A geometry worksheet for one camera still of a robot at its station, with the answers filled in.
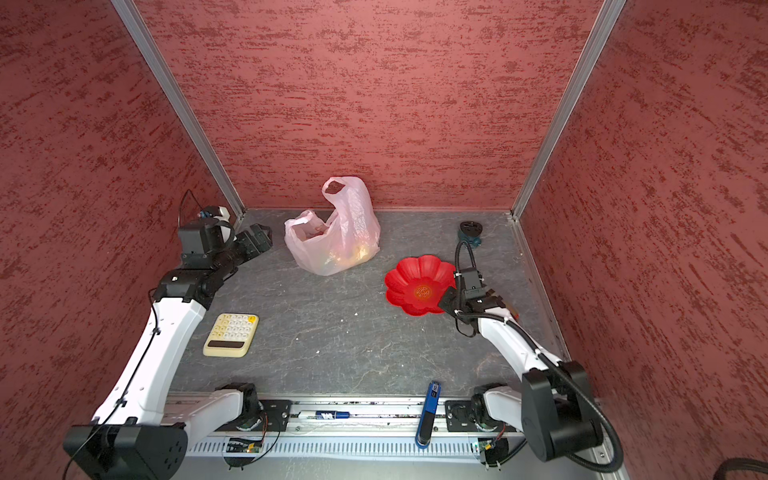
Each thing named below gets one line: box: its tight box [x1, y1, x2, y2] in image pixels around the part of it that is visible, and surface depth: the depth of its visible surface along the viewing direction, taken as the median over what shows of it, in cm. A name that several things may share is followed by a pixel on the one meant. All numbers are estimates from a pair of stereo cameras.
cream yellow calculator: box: [203, 313, 260, 358], surface depth 87 cm
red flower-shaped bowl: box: [385, 255, 457, 316], surface depth 101 cm
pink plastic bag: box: [284, 176, 382, 276], surface depth 99 cm
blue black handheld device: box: [415, 382, 442, 450], surface depth 76 cm
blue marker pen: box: [298, 410, 351, 419], surface depth 75 cm
